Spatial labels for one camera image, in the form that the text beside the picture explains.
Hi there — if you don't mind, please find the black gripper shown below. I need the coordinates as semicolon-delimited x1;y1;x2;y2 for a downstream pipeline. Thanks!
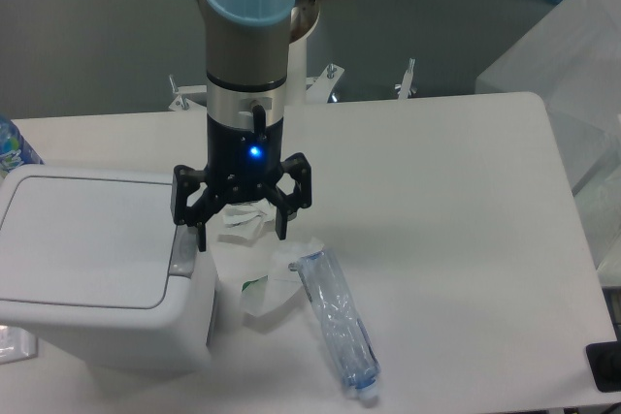
171;116;312;252

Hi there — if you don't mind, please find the white plastic trash can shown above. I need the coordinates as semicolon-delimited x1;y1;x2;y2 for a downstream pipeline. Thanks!
1;165;219;372

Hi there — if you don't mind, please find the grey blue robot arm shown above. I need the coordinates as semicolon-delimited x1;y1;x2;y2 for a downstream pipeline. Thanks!
171;0;321;251

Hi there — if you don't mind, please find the crumpled white paper ball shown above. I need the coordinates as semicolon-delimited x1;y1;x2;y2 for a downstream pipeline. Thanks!
218;200;277;242

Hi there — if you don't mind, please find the crumpled white green wrapper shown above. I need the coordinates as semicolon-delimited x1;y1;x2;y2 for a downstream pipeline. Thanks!
240;238;324;318

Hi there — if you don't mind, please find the crushed clear plastic bottle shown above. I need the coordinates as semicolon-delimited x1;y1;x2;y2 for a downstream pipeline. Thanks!
290;248;380;404

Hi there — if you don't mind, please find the blue labelled drink bottle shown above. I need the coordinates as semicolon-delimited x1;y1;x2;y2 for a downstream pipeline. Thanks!
1;116;44;178

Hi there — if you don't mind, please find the black device at edge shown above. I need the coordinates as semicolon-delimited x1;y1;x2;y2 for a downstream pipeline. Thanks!
586;341;620;393

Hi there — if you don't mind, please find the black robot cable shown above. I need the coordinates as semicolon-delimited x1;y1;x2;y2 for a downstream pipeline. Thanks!
249;102;268;142

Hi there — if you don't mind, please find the white metal base frame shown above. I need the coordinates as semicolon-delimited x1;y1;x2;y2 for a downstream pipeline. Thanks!
168;58;417;111

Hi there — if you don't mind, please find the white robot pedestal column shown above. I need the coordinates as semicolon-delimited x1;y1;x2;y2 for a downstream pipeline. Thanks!
285;6;319;106

